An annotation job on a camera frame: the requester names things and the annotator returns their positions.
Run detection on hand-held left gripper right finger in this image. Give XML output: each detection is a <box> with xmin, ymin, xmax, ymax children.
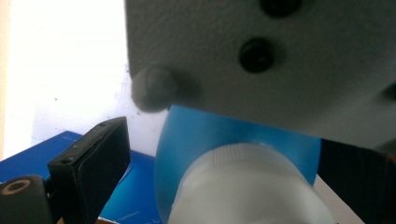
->
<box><xmin>317</xmin><ymin>138</ymin><xmax>396</xmax><ymax>224</ymax></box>

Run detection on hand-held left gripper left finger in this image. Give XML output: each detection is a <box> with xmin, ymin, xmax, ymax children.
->
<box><xmin>46</xmin><ymin>116</ymin><xmax>132</xmax><ymax>224</ymax></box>

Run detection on blue cardboard box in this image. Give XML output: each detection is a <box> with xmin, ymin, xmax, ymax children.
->
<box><xmin>0</xmin><ymin>130</ymin><xmax>163</xmax><ymax>224</ymax></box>

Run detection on blue bottle with white cap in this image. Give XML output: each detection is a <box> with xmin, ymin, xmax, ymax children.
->
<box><xmin>153</xmin><ymin>104</ymin><xmax>339</xmax><ymax>224</ymax></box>

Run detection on white foam board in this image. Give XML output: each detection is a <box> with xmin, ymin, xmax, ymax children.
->
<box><xmin>3</xmin><ymin>0</ymin><xmax>169</xmax><ymax>160</ymax></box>

